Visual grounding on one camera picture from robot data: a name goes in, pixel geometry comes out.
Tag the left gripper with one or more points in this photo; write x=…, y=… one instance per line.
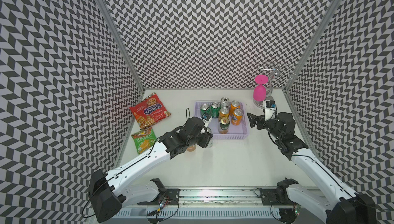
x=205, y=139

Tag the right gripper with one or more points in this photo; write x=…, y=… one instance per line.
x=260, y=119

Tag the lilac plastic basket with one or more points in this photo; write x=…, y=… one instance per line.
x=237, y=132

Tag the silver tall can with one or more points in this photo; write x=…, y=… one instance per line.
x=210, y=144

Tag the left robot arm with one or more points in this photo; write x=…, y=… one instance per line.
x=109, y=192

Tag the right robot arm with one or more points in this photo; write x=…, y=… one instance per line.
x=341, y=204

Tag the green gold-top can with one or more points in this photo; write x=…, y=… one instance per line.
x=224, y=125

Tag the orange Fanta can right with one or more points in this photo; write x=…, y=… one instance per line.
x=237, y=117

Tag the orange fanta can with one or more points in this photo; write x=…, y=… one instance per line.
x=234, y=105
x=223, y=112
x=237, y=117

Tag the pink wine glass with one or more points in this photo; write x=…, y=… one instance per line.
x=260, y=92

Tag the orange Fanta can back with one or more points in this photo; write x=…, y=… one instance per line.
x=234, y=105

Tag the green can back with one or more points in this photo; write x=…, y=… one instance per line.
x=214, y=110

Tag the orange Fanta can middle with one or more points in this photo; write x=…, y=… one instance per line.
x=223, y=112

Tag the white patterned can back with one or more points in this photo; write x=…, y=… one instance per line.
x=225, y=102

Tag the red candy bag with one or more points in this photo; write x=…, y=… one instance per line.
x=149, y=112

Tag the green snack bag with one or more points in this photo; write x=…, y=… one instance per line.
x=144, y=140

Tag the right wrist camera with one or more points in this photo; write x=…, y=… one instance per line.
x=270, y=110

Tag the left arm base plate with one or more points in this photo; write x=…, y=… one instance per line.
x=171, y=197

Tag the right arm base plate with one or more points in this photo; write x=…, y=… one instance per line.
x=269, y=197

